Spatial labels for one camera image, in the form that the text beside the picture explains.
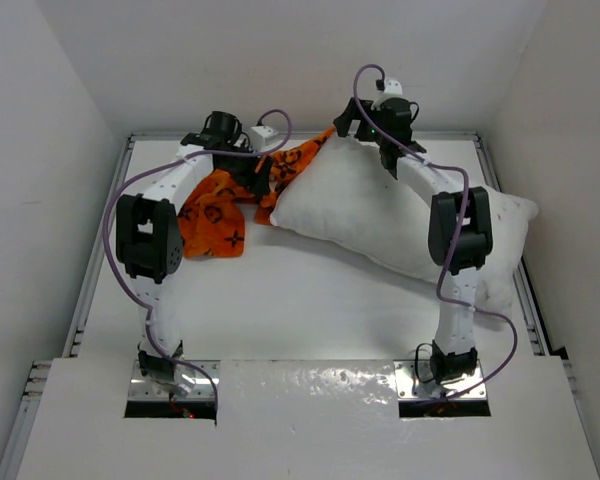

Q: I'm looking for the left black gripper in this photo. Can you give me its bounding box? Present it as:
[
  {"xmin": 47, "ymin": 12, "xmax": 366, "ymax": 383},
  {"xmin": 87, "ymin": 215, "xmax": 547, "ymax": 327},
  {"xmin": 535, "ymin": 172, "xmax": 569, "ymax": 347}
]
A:
[{"xmin": 218, "ymin": 140, "xmax": 272, "ymax": 195}]

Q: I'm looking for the white pillow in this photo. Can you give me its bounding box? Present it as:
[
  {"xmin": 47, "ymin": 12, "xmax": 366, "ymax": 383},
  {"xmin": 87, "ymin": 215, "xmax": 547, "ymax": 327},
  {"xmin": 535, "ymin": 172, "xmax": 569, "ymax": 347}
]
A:
[{"xmin": 270, "ymin": 136, "xmax": 538, "ymax": 314}]

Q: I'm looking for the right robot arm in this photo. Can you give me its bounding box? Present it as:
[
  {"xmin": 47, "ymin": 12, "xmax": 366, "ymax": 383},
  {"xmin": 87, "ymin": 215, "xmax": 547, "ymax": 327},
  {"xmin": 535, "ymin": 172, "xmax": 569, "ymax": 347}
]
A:
[{"xmin": 333, "ymin": 97, "xmax": 493, "ymax": 385}]

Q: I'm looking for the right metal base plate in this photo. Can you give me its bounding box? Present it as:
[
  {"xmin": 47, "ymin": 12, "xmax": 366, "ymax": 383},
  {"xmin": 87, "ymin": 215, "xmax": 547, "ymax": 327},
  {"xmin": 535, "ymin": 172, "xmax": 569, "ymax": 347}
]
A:
[{"xmin": 394, "ymin": 359, "xmax": 488, "ymax": 402}]

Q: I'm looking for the aluminium table frame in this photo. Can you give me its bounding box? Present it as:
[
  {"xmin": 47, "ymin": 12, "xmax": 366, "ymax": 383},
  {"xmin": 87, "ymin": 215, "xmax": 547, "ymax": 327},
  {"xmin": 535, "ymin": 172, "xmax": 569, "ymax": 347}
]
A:
[{"xmin": 0, "ymin": 130, "xmax": 600, "ymax": 480}]

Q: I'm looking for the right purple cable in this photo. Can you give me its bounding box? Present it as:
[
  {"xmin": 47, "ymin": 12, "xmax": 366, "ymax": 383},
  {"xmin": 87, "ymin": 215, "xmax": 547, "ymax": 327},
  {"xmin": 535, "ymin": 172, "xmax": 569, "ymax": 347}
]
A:
[{"xmin": 352, "ymin": 63, "xmax": 519, "ymax": 401}]

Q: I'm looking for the orange patterned pillowcase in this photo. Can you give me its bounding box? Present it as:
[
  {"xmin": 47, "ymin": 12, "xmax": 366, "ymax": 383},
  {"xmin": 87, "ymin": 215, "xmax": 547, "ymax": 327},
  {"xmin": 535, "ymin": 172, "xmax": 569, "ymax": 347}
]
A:
[{"xmin": 178, "ymin": 126, "xmax": 335, "ymax": 259}]

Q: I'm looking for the purple cable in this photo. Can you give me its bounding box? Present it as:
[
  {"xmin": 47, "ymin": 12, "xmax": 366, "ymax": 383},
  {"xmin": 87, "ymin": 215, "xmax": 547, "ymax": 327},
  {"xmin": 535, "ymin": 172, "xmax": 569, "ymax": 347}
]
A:
[
  {"xmin": 103, "ymin": 108, "xmax": 294, "ymax": 416},
  {"xmin": 352, "ymin": 63, "xmax": 519, "ymax": 401}
]

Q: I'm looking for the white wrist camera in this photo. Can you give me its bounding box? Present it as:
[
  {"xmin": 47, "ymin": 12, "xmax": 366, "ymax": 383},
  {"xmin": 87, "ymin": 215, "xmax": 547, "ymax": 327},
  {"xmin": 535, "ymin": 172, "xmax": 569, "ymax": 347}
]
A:
[
  {"xmin": 248, "ymin": 125, "xmax": 279, "ymax": 152},
  {"xmin": 376, "ymin": 77, "xmax": 403, "ymax": 102}
]

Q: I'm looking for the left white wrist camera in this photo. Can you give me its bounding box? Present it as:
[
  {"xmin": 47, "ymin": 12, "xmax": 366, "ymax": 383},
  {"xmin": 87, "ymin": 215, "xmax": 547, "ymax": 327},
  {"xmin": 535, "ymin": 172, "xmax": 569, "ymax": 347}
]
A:
[{"xmin": 248, "ymin": 125, "xmax": 279, "ymax": 152}]

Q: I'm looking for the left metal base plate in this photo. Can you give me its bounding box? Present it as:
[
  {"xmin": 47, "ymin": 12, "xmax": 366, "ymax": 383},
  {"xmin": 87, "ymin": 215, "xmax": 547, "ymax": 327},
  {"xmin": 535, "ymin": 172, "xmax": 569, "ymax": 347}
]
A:
[{"xmin": 127, "ymin": 361, "xmax": 214, "ymax": 402}]

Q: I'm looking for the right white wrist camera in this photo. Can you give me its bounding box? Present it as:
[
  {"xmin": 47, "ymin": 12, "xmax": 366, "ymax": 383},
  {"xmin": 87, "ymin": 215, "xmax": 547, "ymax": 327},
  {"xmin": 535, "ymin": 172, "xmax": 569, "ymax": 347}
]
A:
[{"xmin": 376, "ymin": 77, "xmax": 403, "ymax": 102}]

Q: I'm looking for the metal base plate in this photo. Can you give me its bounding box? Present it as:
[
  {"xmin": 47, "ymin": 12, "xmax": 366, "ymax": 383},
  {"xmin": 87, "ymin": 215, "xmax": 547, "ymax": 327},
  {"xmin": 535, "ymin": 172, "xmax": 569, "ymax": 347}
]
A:
[
  {"xmin": 394, "ymin": 359, "xmax": 488, "ymax": 402},
  {"xmin": 127, "ymin": 361, "xmax": 214, "ymax": 402}
]

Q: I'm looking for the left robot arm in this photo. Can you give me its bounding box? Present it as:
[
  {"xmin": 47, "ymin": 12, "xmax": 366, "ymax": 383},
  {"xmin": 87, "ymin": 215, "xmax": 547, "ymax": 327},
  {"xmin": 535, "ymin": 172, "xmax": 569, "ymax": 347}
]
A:
[{"xmin": 115, "ymin": 111, "xmax": 278, "ymax": 384}]

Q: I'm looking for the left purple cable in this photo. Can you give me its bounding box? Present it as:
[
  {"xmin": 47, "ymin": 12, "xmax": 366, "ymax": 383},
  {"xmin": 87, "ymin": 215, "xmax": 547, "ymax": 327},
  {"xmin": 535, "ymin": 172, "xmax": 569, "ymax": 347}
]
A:
[{"xmin": 103, "ymin": 108, "xmax": 294, "ymax": 416}]

